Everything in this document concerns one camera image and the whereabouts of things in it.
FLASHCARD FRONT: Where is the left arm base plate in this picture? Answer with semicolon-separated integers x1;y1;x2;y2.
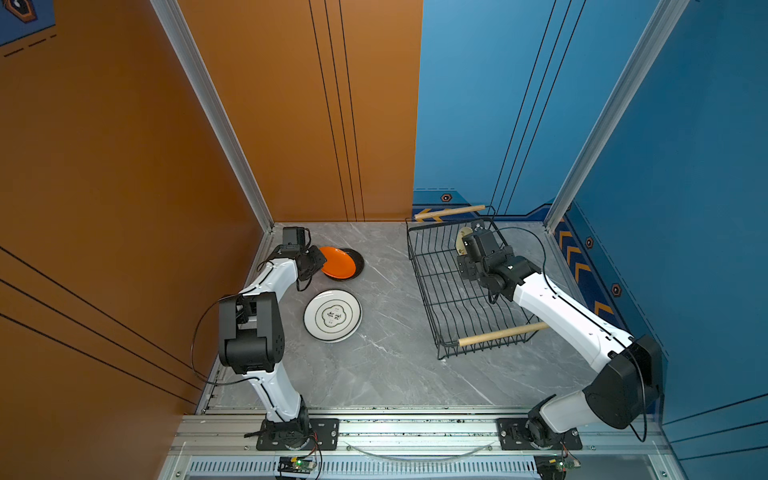
256;418;340;452

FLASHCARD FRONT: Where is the black wire dish rack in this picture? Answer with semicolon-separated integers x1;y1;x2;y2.
405;216;539;360

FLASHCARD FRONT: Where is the green circuit board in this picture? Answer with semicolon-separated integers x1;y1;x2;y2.
534;457;581;480
277;457;319;478

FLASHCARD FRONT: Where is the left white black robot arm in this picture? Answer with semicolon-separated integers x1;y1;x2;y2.
218;226;326;441

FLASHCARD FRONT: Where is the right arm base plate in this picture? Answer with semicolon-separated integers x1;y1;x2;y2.
496;417;583;451

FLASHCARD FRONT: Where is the black small plate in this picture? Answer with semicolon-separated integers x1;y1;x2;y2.
342;248;365;280

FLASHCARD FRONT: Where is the right green circuit board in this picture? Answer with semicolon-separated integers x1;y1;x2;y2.
534;457;581;480

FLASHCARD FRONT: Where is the near wooden rack handle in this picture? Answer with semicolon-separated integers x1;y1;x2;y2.
458;322;549;347

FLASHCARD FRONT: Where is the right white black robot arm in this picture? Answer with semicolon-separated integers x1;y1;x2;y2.
456;221;663;449

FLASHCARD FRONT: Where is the orange small plate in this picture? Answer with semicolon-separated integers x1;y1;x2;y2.
319;246;357;280

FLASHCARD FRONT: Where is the aluminium front rail frame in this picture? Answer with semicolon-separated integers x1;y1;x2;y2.
158;407;686;479

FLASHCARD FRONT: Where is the wooden rack handle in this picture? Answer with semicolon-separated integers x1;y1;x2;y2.
413;205;486;221
458;322;549;347

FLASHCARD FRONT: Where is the far wooden rack handle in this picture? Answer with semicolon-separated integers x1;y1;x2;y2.
413;205;486;221

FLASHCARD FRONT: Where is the left green circuit board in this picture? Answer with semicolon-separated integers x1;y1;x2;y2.
277;457;319;478

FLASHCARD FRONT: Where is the beige small plate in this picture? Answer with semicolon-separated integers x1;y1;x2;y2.
455;227;473;255

